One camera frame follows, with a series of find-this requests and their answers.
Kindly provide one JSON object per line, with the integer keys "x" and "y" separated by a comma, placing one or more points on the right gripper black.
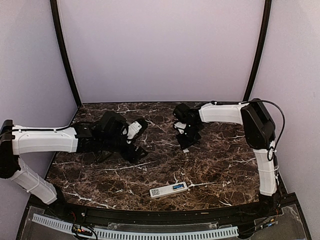
{"x": 185, "y": 144}

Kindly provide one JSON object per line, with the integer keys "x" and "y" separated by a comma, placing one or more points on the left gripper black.
{"x": 127, "y": 156}

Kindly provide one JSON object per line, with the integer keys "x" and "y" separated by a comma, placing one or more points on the white remote control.
{"x": 166, "y": 190}

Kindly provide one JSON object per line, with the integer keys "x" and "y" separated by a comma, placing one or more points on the blue battery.
{"x": 178, "y": 187}

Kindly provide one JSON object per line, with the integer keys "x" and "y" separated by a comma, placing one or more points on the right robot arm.
{"x": 259, "y": 131}

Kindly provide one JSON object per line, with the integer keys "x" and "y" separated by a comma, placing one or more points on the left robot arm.
{"x": 112, "y": 133}

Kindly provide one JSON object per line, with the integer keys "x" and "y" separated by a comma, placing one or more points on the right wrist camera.
{"x": 179, "y": 126}

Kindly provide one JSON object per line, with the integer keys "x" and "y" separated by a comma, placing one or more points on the white slotted cable duct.
{"x": 99, "y": 233}

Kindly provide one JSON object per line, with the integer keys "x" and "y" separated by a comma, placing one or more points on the black front rail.
{"x": 94, "y": 216}

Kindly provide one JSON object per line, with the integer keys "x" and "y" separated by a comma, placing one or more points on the right black frame post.
{"x": 259, "y": 49}

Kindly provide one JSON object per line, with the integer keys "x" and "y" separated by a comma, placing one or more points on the black frame post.
{"x": 259, "y": 49}
{"x": 63, "y": 52}

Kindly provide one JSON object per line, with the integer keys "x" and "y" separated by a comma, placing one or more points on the left black frame post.
{"x": 63, "y": 52}

